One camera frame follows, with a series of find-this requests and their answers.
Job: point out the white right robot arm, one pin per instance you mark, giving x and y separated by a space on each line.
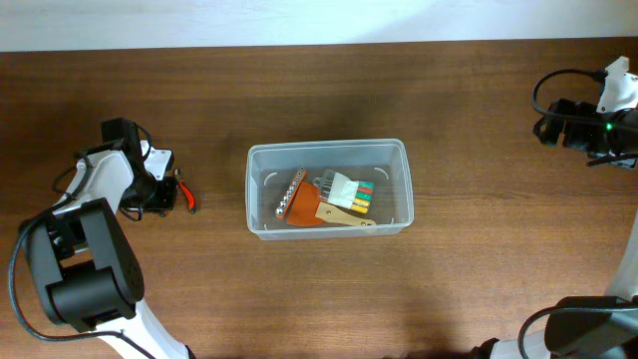
585 326

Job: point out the orange socket bit rail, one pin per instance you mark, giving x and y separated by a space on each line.
290 193

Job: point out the clear plastic container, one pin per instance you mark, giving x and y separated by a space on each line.
384 162

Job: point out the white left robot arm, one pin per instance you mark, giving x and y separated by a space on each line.
85 271

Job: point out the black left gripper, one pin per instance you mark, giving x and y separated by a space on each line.
165 200

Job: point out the orange handled pliers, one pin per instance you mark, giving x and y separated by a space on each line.
189 196

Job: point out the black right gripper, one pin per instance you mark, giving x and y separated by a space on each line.
574 138

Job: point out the orange scraper wooden handle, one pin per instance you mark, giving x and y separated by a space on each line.
308 210

